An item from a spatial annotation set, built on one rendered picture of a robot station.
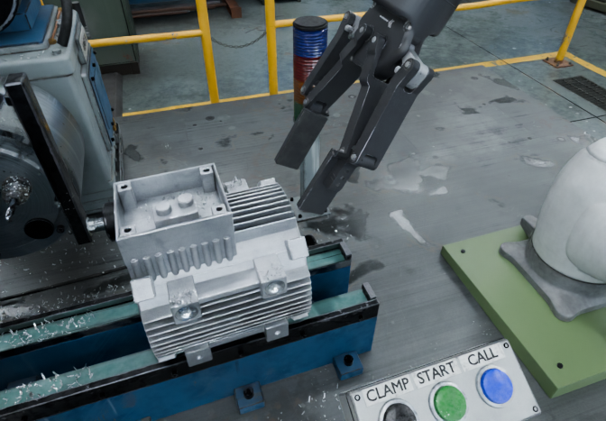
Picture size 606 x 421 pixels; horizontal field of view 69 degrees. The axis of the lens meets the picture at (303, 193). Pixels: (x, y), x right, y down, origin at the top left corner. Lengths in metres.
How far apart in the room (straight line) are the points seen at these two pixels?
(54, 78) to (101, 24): 2.73
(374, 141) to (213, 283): 0.26
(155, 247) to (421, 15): 0.34
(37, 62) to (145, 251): 0.51
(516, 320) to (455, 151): 0.55
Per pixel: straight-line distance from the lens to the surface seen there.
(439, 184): 1.12
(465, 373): 0.47
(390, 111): 0.37
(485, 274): 0.90
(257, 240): 0.53
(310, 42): 0.77
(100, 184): 1.04
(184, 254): 0.50
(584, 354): 0.85
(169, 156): 1.22
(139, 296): 0.51
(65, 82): 0.92
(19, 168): 0.75
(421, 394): 0.45
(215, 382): 0.70
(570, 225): 0.81
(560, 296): 0.88
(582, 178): 0.78
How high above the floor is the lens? 1.46
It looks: 40 degrees down
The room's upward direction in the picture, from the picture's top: straight up
